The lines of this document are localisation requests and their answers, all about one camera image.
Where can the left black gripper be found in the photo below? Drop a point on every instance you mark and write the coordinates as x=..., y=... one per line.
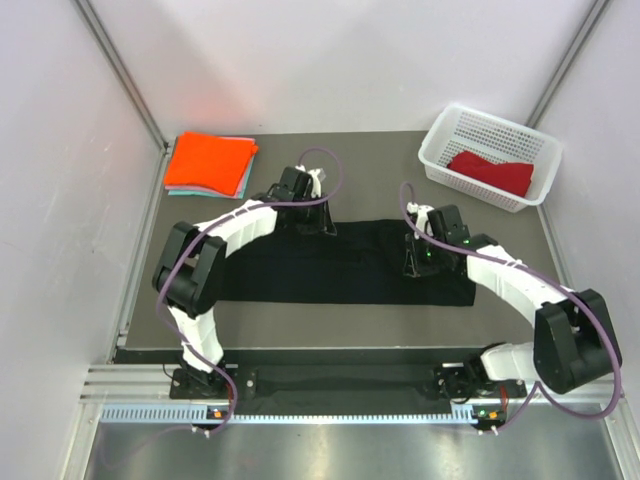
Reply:
x=321, y=223

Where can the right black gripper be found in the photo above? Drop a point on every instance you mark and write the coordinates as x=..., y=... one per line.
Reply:
x=410, y=267

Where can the black t shirt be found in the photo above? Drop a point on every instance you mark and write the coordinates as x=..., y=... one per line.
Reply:
x=362, y=264

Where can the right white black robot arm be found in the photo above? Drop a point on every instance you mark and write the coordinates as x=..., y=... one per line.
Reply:
x=573, y=343

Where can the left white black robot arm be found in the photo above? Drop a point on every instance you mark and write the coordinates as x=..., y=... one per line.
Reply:
x=189, y=274

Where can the orange folded t shirt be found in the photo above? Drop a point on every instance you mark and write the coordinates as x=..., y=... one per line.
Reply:
x=210, y=165

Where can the white plastic basket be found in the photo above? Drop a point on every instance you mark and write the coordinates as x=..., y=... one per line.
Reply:
x=461, y=129

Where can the red t shirt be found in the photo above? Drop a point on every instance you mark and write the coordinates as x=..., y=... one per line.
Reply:
x=512, y=177

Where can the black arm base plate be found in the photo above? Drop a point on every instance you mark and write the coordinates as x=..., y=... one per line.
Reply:
x=368, y=356

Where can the grey slotted cable duct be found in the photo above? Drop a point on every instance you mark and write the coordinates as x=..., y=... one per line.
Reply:
x=209, y=415

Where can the right aluminium corner post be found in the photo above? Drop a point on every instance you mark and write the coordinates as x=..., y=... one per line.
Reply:
x=595, y=13

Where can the aluminium corner post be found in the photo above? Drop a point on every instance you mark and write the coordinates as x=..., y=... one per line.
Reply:
x=95, y=25
x=595, y=13

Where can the aluminium frame rail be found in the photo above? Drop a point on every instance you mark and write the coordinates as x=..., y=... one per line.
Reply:
x=299, y=386

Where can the left aluminium corner post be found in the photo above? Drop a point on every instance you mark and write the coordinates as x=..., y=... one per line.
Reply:
x=95, y=25

